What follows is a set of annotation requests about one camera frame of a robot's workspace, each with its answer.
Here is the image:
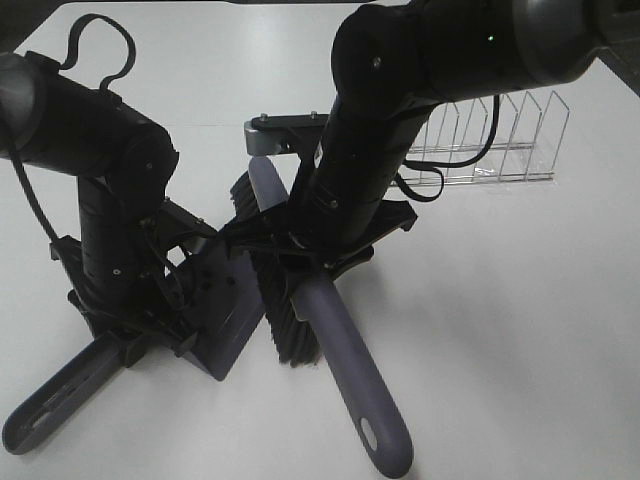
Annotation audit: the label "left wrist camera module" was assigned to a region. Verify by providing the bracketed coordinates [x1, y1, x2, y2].
[156, 199, 217, 253]

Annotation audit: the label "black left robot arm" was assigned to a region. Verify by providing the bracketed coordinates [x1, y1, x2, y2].
[1, 52, 214, 355]

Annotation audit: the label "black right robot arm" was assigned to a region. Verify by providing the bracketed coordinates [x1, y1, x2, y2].
[222, 1, 615, 270]

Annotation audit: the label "purple brush black bristles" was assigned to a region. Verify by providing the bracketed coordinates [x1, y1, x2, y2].
[229, 157, 415, 476]

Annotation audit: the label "chrome wire dish rack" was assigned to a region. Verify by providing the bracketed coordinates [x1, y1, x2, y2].
[407, 90, 570, 185]

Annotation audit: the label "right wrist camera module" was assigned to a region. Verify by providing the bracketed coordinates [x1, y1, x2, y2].
[244, 111, 329, 156]

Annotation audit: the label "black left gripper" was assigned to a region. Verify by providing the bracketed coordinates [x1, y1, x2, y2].
[51, 200, 197, 357]

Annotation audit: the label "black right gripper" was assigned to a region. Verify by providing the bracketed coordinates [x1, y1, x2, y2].
[224, 200, 417, 273]

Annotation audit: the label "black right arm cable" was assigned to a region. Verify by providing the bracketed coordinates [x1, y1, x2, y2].
[394, 94, 501, 204]

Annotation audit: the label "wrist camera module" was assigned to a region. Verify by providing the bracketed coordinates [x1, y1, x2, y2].
[244, 111, 329, 156]
[156, 199, 217, 253]

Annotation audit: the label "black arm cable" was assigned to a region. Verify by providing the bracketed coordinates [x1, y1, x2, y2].
[62, 13, 138, 94]
[394, 94, 501, 204]

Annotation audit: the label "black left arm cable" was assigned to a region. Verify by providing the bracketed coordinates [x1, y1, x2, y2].
[62, 13, 138, 94]

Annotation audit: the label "purple plastic dustpan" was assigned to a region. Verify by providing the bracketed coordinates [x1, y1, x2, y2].
[2, 245, 264, 455]

